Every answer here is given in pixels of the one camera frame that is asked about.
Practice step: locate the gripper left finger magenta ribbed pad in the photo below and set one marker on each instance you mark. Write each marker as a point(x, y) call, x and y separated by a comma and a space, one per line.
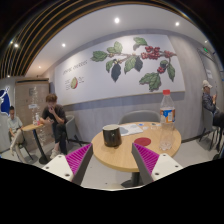
point(71, 167)

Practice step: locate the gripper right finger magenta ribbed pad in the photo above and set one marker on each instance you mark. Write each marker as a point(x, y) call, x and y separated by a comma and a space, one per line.
point(153, 166)

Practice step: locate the clear plastic water bottle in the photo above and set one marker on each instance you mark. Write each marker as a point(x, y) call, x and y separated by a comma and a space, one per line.
point(167, 120)

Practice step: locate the red round coaster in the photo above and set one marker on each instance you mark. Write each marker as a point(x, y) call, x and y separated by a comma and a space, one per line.
point(143, 141)

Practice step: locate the small round side table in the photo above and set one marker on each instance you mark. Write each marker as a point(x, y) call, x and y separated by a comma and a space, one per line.
point(43, 159)

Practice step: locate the grey chair at left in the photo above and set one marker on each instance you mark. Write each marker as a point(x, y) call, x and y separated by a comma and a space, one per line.
point(71, 129)

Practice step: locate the dark brown mug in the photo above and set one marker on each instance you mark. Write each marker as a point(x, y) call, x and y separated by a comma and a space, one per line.
point(111, 135)

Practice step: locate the grey chair behind table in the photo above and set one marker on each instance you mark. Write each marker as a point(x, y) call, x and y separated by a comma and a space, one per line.
point(140, 116)

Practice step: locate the person in black clothes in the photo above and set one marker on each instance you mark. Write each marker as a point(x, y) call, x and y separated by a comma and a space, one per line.
point(54, 114)

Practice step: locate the small bottle on side table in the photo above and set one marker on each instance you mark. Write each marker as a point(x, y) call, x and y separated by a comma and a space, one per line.
point(37, 119)

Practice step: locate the person in white shirt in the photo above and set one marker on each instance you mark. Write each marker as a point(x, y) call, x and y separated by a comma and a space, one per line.
point(15, 129)

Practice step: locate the grey chair at right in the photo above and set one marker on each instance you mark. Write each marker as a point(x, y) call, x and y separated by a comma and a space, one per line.
point(209, 127)

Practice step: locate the person with white cap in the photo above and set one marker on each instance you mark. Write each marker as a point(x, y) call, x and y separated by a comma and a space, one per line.
point(209, 103)

